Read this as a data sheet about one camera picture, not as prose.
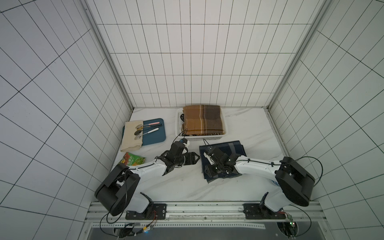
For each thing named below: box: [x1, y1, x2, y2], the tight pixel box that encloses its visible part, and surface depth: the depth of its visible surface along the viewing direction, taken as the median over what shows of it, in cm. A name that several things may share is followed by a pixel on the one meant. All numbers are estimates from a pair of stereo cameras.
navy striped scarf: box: [199, 140, 247, 184], surface depth 77 cm
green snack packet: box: [120, 152, 146, 166], surface depth 92 cm
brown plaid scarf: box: [181, 105, 225, 136], surface depth 98 cm
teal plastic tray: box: [122, 118, 166, 146], surface depth 105 cm
